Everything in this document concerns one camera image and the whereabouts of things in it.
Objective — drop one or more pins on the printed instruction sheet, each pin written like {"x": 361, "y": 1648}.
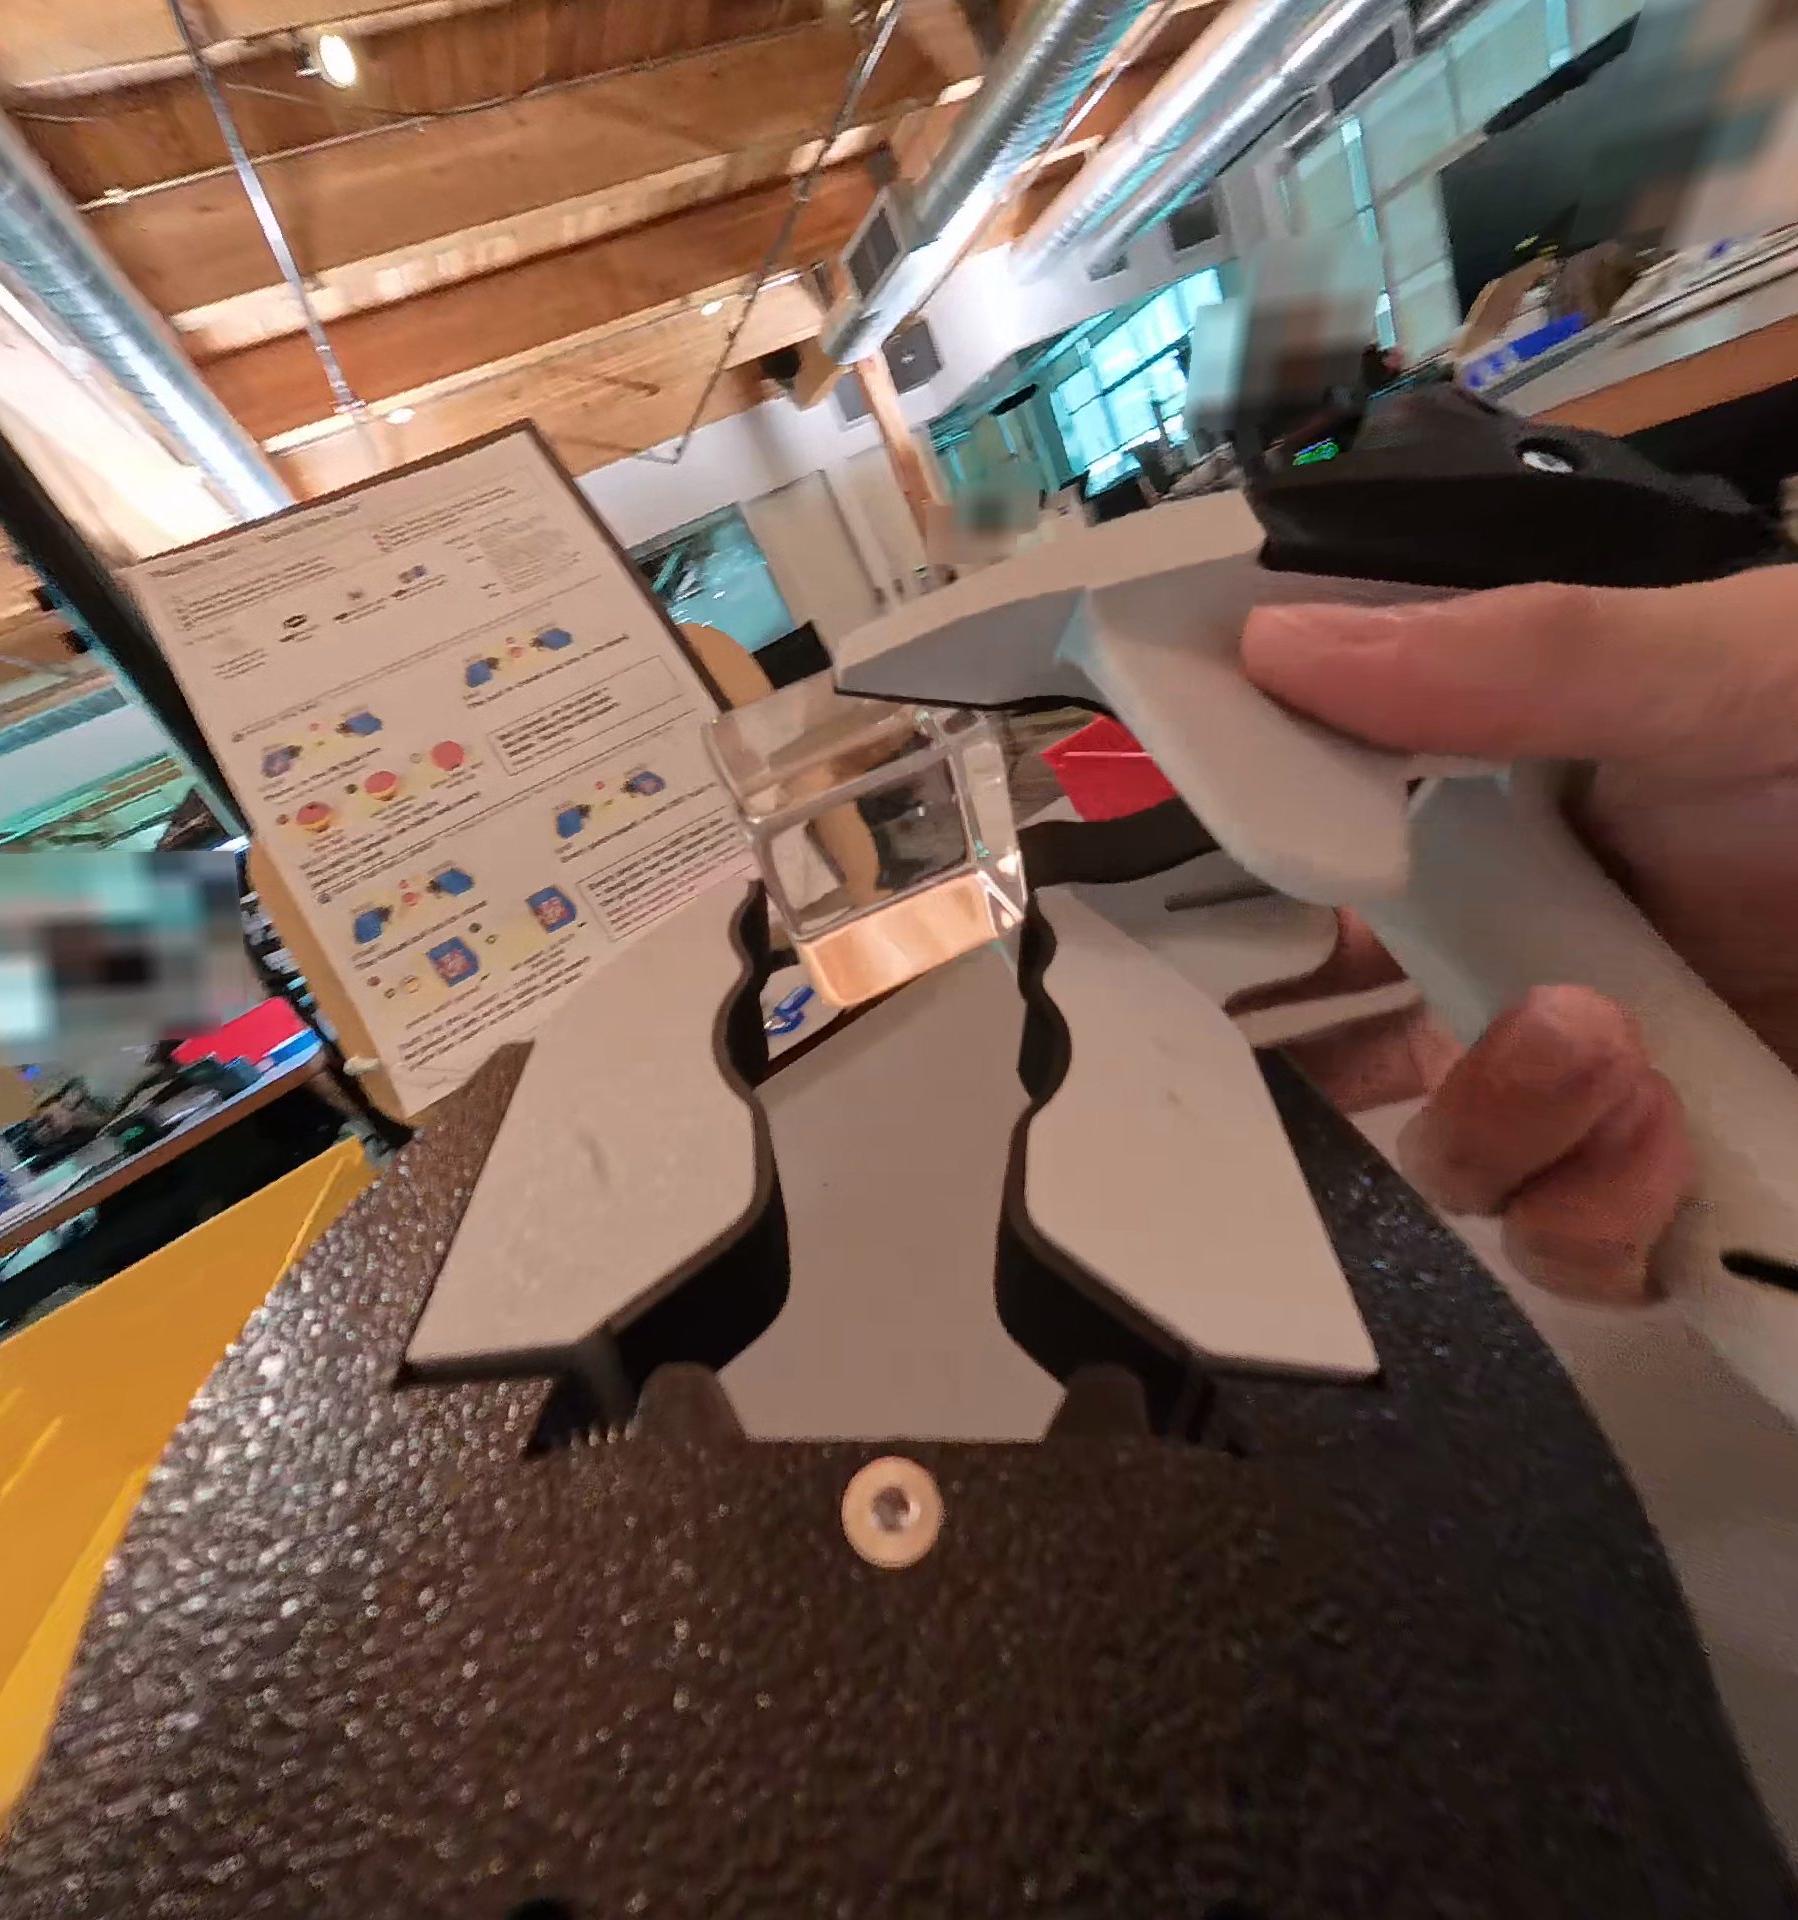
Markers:
{"x": 449, "y": 751}

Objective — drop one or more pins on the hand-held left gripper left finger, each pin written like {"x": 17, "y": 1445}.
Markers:
{"x": 585, "y": 1202}

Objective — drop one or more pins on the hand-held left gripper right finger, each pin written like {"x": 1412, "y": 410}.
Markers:
{"x": 1186, "y": 1202}

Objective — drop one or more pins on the small blue plastic piece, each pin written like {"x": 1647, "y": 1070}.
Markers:
{"x": 789, "y": 1014}

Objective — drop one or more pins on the yellow plastic bin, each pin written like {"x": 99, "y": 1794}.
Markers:
{"x": 90, "y": 1441}

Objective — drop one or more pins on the silver ventilation duct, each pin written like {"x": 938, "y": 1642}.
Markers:
{"x": 90, "y": 270}
{"x": 990, "y": 122}

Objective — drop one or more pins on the clear plastic piece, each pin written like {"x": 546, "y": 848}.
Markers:
{"x": 870, "y": 841}

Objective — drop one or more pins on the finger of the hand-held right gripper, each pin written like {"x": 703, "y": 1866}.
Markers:
{"x": 1261, "y": 961}
{"x": 1050, "y": 616}

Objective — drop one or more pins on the black vertical pole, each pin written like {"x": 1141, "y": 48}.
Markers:
{"x": 119, "y": 722}

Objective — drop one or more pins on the person's right hand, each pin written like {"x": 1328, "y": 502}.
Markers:
{"x": 1651, "y": 690}

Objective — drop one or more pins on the red plastic bin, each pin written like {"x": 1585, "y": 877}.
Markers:
{"x": 1111, "y": 771}
{"x": 240, "y": 1041}

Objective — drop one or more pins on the round ceiling lamp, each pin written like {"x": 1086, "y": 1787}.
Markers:
{"x": 336, "y": 58}

